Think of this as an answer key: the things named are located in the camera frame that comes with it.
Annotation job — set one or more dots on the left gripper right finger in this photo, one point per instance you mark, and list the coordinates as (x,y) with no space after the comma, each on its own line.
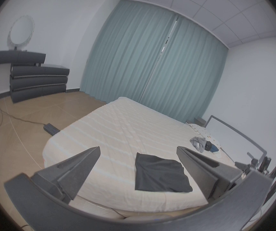
(205,174)

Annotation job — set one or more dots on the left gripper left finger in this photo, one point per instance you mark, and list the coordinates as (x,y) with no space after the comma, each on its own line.
(77,169)

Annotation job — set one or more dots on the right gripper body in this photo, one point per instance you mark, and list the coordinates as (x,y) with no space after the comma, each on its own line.
(241,166)

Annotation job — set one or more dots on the black T-shirt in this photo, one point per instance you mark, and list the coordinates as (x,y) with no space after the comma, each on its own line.
(159,174)

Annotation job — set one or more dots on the bed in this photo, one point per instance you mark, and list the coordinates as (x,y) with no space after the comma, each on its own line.
(128,129)

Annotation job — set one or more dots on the white garment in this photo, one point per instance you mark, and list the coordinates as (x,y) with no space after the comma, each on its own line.
(218,153)

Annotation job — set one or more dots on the blue garment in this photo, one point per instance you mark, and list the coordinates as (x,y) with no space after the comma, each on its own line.
(215,149)

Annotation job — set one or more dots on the black shiny garment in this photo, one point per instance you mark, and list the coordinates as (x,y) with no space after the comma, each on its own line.
(209,145)

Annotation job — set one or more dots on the grey garment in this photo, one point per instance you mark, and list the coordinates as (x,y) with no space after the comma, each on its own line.
(197,142)

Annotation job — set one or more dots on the white printed pillow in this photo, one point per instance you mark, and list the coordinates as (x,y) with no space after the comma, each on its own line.
(203,130)

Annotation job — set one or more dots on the black power brick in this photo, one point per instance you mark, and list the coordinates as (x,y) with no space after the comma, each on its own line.
(51,129)

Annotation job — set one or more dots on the grey bedside table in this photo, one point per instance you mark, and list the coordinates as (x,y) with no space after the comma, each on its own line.
(199,121)

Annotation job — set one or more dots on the blue-green curtain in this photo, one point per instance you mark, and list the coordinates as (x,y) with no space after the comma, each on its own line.
(140,56)

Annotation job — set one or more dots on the black dressing table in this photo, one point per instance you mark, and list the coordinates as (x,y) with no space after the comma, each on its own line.
(15,56)

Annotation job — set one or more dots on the round white ceiling lamp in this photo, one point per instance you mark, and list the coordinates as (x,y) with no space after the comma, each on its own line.
(21,31)

